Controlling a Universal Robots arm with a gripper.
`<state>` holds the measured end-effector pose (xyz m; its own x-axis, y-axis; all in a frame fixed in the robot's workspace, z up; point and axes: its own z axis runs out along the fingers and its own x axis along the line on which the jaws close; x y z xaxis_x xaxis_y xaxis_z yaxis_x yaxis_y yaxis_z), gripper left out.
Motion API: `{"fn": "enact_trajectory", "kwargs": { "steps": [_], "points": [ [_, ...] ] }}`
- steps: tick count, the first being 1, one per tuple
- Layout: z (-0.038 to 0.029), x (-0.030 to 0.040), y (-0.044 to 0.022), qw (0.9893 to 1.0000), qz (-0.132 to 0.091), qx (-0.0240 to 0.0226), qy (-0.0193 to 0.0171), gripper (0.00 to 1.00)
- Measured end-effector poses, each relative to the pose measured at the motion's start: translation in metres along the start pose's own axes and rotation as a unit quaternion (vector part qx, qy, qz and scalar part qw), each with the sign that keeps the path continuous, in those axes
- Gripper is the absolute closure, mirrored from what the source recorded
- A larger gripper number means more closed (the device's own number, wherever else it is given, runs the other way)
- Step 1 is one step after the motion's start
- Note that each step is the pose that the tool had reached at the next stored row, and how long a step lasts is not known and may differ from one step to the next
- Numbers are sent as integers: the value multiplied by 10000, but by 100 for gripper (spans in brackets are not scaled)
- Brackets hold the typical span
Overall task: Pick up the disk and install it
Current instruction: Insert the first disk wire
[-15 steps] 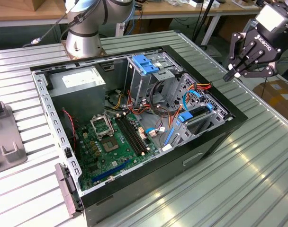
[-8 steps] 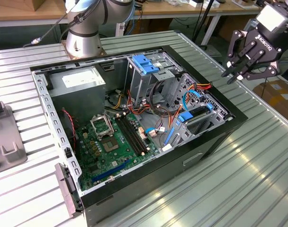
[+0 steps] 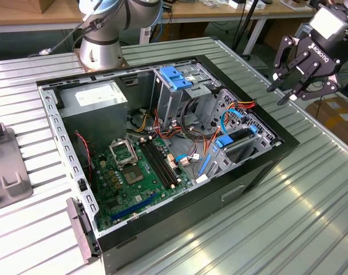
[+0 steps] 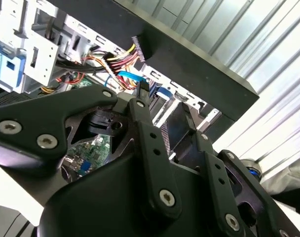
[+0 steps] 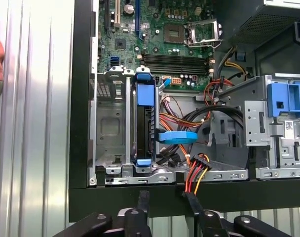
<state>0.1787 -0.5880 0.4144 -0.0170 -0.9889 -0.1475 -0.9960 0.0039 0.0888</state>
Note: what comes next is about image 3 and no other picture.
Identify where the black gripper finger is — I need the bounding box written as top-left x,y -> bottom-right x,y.
276,60 -> 342,107
266,34 -> 311,93

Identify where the blue SATA wire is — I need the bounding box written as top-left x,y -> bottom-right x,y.
175,108 -> 245,167

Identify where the hard disk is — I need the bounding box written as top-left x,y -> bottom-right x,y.
197,125 -> 258,178

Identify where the grey metal disk bay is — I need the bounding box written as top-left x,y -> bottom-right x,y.
196,113 -> 279,180

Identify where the brown cardboard box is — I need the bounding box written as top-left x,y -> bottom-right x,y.
304,96 -> 348,151

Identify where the black tripod stand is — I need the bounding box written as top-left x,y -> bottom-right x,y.
231,0 -> 260,57

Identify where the blue plastic drive latch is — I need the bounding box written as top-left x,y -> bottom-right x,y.
159,66 -> 194,91

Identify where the grey metal optical drive cage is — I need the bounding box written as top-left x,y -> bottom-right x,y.
149,65 -> 222,131

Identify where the black RAM slot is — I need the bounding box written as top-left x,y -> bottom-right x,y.
139,142 -> 168,190
145,140 -> 175,188
143,140 -> 172,189
149,139 -> 178,187

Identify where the black open PC case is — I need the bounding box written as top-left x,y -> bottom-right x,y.
35,53 -> 301,275

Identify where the CPU socket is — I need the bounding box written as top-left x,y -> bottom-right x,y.
121,165 -> 145,186

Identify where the metal socket cover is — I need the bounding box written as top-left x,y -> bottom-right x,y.
108,138 -> 139,168

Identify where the grey Dell power supply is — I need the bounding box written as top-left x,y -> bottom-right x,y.
57,79 -> 129,151

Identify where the blue expansion slot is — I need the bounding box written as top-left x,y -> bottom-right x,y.
109,191 -> 160,222

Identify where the green motherboard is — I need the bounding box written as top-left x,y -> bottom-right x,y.
89,134 -> 198,231

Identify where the black case fan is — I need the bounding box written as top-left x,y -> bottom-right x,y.
70,131 -> 93,191

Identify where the wooden box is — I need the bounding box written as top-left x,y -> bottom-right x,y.
19,0 -> 49,14

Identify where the grey plastic parts rack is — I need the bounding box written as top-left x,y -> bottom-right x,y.
0,122 -> 34,213

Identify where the wooden desk white frame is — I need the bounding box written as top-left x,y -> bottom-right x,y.
0,0 -> 338,57

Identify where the thick black cable bundle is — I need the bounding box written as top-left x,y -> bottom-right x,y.
180,96 -> 220,142

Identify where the red wire bundle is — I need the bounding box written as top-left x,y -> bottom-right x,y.
152,108 -> 184,142

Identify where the yellow wire bundle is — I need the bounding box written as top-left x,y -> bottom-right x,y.
130,110 -> 151,133

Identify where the square brown base plate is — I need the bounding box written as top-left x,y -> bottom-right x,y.
73,48 -> 128,74

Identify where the red black fan wire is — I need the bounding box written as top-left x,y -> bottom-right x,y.
73,130 -> 94,184

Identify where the black cable metal connector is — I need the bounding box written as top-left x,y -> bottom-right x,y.
27,17 -> 106,58

